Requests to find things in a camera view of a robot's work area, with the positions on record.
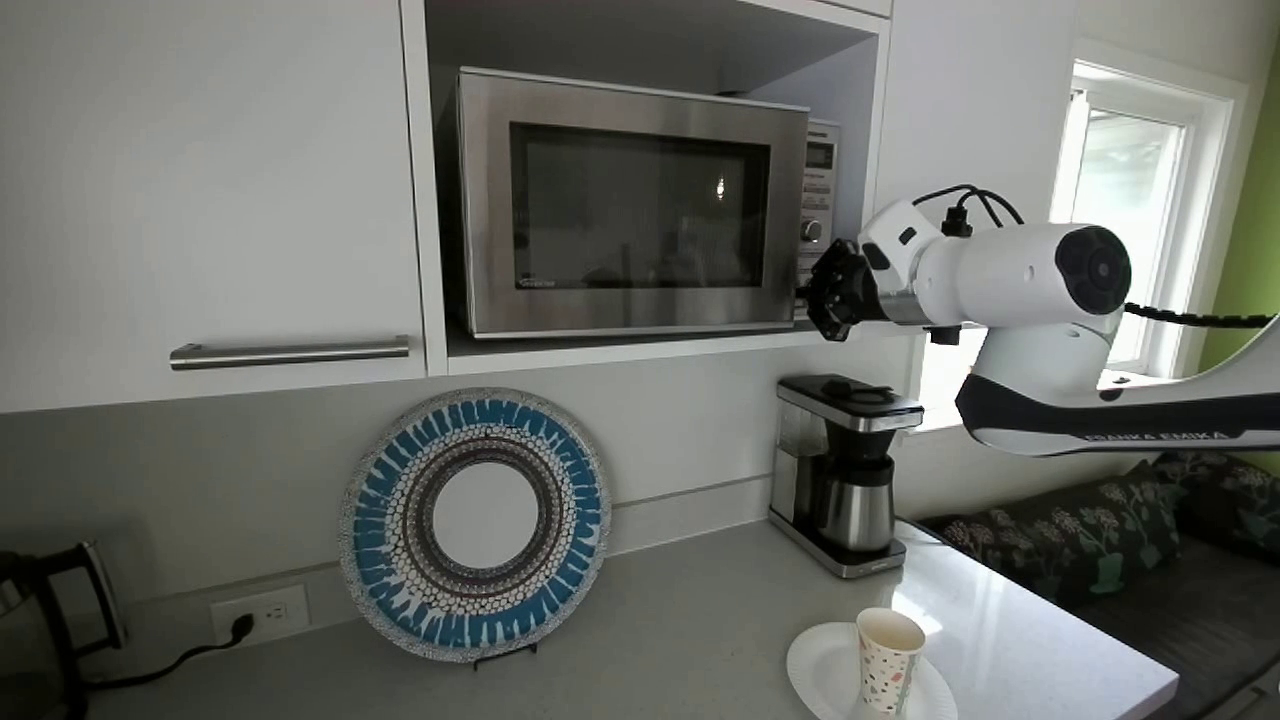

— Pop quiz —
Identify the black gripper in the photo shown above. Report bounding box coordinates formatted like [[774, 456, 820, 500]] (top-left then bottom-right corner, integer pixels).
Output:
[[803, 239, 885, 344]]

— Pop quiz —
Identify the stainless steel microwave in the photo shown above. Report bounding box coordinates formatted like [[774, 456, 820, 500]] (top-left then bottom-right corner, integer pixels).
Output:
[[458, 69, 807, 341]]

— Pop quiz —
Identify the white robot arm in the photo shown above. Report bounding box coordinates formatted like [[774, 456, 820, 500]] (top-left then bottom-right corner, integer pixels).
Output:
[[803, 201, 1280, 456]]

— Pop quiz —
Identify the steel drip coffee maker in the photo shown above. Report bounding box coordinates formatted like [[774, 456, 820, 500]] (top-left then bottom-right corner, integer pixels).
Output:
[[768, 370, 924, 579]]

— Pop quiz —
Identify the white framed window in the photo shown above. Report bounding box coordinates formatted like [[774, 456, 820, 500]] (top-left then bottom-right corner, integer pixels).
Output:
[[1047, 43, 1243, 384]]

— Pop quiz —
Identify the dotted paper cup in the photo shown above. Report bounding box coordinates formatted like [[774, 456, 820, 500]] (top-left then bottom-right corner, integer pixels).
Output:
[[858, 606, 924, 714]]

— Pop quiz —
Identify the dark patterned cushion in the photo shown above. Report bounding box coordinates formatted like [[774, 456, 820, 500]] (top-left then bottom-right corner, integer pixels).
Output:
[[929, 474, 1180, 599]]

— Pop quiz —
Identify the white small plate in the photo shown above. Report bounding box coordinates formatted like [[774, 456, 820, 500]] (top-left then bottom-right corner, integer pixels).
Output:
[[784, 619, 962, 720]]

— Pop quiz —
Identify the blue patterned decorative plate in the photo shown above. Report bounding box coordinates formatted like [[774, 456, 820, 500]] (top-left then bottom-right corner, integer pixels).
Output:
[[339, 387, 613, 662]]

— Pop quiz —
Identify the white upper cabinet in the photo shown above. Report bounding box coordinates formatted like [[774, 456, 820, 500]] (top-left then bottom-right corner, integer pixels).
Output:
[[0, 0, 893, 412]]

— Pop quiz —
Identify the black electric kettle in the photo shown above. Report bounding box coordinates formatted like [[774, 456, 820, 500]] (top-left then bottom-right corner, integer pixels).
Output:
[[0, 545, 124, 720]]

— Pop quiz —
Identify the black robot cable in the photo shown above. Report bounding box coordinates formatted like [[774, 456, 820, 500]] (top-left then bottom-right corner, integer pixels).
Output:
[[914, 181, 1032, 239]]

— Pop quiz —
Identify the silver cabinet handle bar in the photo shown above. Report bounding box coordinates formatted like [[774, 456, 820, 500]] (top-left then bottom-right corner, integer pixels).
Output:
[[168, 334, 411, 370]]

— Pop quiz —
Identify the white wall outlet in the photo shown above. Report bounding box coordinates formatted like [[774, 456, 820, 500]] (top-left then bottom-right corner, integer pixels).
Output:
[[214, 583, 308, 647]]

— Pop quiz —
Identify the black power cable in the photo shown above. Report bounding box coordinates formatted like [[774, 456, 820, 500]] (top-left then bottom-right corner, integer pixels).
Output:
[[79, 610, 262, 697]]

